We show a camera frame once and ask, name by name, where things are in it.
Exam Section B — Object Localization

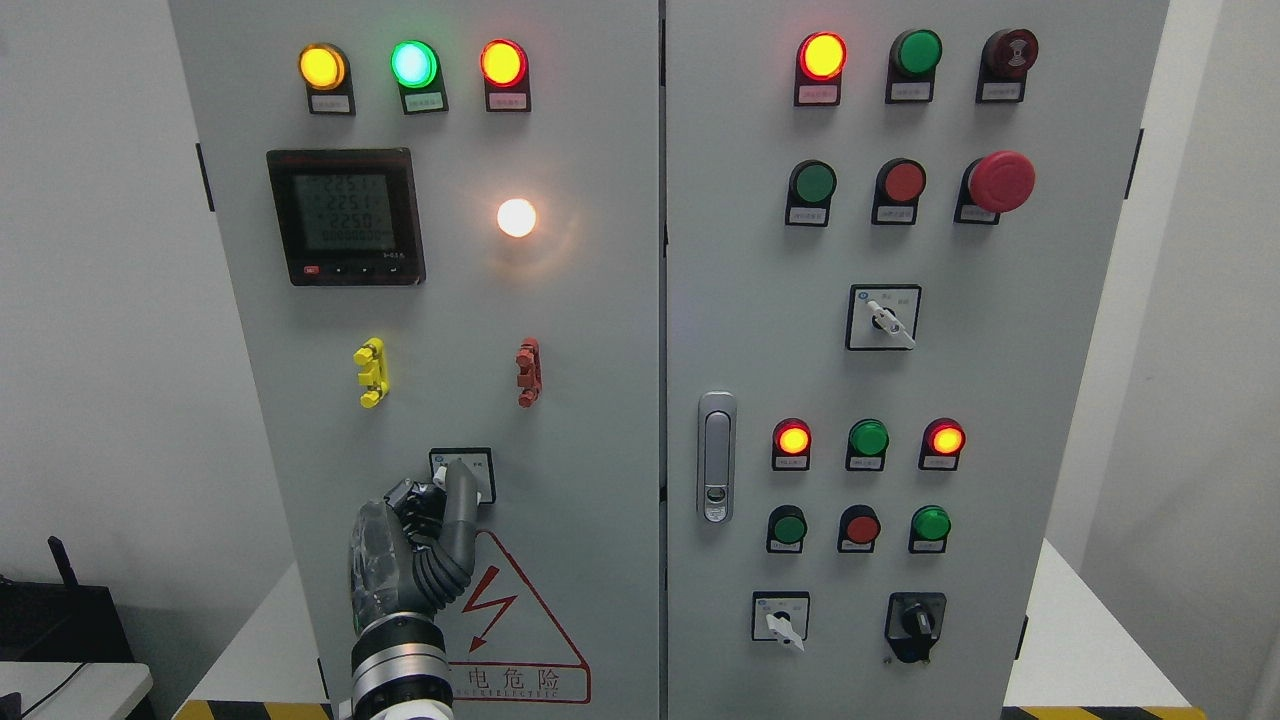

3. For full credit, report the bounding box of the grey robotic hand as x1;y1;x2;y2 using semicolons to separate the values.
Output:
349;462;480;635

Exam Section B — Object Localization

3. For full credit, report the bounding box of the door rotary switch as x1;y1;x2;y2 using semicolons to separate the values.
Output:
845;284;922;351
429;447;497;505

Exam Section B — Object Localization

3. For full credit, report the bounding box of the green lit indicator light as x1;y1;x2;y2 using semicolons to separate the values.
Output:
389;40;449;115

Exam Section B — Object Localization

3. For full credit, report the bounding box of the yellow indicator light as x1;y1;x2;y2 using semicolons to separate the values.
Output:
298;42;356;115

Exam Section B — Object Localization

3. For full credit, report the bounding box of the red electrical warning sticker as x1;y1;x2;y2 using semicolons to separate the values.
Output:
436;530;593;705

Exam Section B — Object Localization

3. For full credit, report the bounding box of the yellow terminal clip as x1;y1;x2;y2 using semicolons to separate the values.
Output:
353;337;389;409

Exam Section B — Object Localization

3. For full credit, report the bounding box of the red terminal clip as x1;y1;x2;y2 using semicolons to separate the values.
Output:
515;337;543;407

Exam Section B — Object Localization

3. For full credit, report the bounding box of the white side table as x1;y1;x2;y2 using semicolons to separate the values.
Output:
1;662;154;719

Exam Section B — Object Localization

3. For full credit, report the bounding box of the black digital power meter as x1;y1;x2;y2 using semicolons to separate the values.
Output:
266;147;426;286

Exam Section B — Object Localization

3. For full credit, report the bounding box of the small clear light bulb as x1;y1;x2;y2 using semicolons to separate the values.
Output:
495;199;538;238

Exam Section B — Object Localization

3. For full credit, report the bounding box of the black device with antenna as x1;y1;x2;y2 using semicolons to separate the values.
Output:
1;536;134;664

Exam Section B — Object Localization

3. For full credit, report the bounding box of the green push button lower left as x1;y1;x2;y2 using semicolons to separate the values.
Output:
765;503;808;553

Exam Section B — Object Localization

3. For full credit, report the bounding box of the green push button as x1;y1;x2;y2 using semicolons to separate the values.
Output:
908;503;954;553
785;159;837;227
765;503;808;553

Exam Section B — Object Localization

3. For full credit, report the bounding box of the red lit indicator lower left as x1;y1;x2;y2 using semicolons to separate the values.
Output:
771;418;812;471

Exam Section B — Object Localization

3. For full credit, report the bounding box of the red lit indicator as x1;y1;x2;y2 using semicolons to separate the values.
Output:
794;31;849;108
771;418;812;471
918;416;966;471

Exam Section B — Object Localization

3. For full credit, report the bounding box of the grey electrical cabinet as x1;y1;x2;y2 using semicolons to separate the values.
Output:
170;1;1169;719

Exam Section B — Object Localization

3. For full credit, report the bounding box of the red push button lower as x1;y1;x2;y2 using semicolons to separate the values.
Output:
836;503;882;553

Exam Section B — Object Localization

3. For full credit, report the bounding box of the red push button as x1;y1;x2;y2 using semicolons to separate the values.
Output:
870;158;927;225
836;503;882;553

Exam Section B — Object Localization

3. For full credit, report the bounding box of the green indicator lower middle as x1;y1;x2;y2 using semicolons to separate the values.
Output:
845;418;890;471

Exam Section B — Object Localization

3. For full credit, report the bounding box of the red lit indicator left door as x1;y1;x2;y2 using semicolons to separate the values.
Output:
479;38;531;113

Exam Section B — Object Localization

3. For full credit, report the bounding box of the green push button lower right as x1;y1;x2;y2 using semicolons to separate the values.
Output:
908;503;954;553

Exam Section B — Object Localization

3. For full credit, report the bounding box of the red lit indicator lower right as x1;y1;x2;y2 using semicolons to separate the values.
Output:
918;416;966;471

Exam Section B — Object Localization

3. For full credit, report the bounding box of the green push button upper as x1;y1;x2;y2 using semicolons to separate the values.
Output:
785;159;837;227

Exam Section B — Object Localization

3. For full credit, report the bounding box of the red push button upper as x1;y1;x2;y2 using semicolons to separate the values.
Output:
870;158;927;225

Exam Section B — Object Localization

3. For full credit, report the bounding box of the red lit indicator top right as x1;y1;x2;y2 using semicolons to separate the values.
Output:
794;31;849;108

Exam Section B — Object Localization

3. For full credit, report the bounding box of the red emergency stop button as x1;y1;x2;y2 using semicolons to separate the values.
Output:
954;150;1036;225

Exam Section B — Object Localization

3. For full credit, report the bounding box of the green indicator top right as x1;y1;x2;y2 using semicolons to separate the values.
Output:
884;28;943;104

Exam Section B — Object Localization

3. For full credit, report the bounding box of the dark red buzzer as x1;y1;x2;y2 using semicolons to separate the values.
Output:
975;28;1039;104

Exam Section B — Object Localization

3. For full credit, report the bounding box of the silver door handle lock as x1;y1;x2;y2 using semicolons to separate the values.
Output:
698;391;737;524

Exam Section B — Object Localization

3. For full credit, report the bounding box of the white lower rotary switch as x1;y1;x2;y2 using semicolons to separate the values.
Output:
751;591;812;652

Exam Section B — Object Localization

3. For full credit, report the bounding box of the black rotary selector switch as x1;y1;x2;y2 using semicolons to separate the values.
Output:
884;591;947;664

